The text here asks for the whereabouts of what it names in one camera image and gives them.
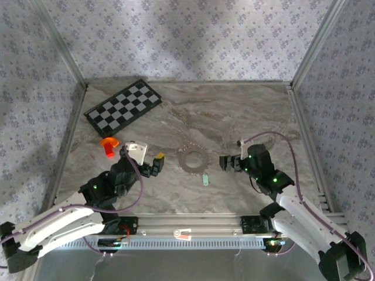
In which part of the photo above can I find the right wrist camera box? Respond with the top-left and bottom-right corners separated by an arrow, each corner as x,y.
236,139 -> 250,161

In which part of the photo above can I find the black and grey chessboard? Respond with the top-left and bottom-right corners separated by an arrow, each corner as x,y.
84,79 -> 163,139

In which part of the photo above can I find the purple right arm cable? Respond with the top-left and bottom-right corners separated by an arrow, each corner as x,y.
241,131 -> 374,280

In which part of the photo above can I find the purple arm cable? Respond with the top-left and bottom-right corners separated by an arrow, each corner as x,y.
241,131 -> 374,280
0,145 -> 145,269

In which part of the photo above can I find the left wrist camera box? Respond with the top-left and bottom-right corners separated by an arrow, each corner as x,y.
122,141 -> 149,165

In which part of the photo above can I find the grey slotted cable duct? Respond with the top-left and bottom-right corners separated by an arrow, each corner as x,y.
57,236 -> 264,250

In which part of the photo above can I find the orange arc block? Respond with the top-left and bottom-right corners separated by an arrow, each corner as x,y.
99,136 -> 120,149

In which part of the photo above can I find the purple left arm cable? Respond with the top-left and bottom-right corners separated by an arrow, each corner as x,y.
0,145 -> 145,269

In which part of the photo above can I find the aluminium frame post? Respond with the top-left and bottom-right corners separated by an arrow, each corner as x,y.
29,0 -> 89,88
289,0 -> 350,88

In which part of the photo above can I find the thin aluminium frame rail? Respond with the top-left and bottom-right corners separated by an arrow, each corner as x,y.
86,80 -> 292,87
43,84 -> 89,213
288,84 -> 335,211

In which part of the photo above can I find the wide aluminium extrusion rail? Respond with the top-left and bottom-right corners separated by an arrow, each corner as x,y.
99,213 -> 349,237

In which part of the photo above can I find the white and red tag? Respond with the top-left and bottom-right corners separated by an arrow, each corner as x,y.
173,228 -> 193,241

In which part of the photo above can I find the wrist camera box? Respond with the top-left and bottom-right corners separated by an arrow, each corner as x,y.
236,139 -> 250,161
122,141 -> 149,165

